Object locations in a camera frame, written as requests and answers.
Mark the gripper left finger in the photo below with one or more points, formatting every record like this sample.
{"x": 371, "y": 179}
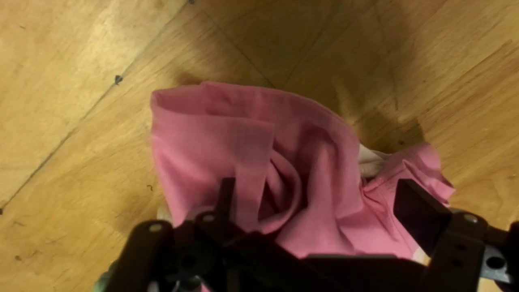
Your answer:
{"x": 190, "y": 251}

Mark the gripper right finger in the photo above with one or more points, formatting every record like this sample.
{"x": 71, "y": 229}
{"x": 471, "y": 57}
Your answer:
{"x": 450, "y": 239}

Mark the pink t-shirt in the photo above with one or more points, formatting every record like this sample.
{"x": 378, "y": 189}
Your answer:
{"x": 284, "y": 170}

